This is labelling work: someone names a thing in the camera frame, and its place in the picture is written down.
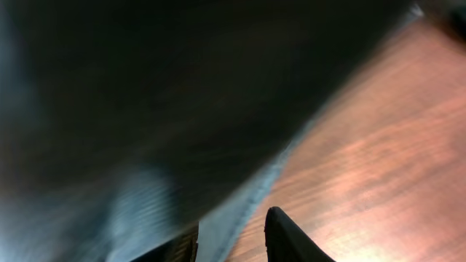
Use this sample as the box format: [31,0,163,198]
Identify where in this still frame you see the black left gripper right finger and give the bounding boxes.
[264,207,335,262]

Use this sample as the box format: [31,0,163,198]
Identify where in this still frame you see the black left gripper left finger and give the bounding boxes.
[132,224,199,262]

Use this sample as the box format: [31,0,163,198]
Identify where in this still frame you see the blue denim jeans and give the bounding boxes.
[1,0,411,261]

